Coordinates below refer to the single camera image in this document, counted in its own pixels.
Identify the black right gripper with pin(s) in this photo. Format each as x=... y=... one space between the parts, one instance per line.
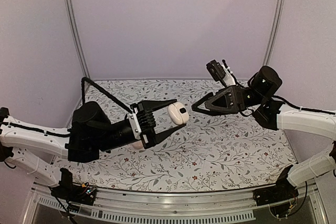
x=233 y=101

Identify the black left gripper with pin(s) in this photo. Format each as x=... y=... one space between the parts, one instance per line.
x=147 y=128

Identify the white earbuds charging case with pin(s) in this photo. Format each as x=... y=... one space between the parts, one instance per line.
x=178 y=113

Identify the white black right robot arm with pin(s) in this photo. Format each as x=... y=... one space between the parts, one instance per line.
x=272 y=112

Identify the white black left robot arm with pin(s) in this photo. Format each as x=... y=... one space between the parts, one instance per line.
x=91 y=132

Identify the pinkish earbud on table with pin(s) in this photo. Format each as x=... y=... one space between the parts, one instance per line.
x=137 y=145

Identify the floral patterned table mat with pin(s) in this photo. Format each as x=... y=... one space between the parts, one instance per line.
x=210 y=153

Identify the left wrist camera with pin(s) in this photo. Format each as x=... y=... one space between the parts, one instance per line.
x=134 y=120

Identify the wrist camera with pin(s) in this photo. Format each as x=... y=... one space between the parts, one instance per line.
x=221 y=72
x=134 y=120

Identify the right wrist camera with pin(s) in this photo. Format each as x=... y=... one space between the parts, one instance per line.
x=221 y=72

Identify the aluminium front rail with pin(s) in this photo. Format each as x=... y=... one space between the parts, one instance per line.
x=123 y=206

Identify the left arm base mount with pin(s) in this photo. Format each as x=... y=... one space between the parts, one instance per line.
x=70 y=192

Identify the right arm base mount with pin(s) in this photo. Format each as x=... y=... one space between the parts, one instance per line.
x=281 y=191

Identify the left aluminium corner post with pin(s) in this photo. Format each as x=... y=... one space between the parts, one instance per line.
x=76 y=37

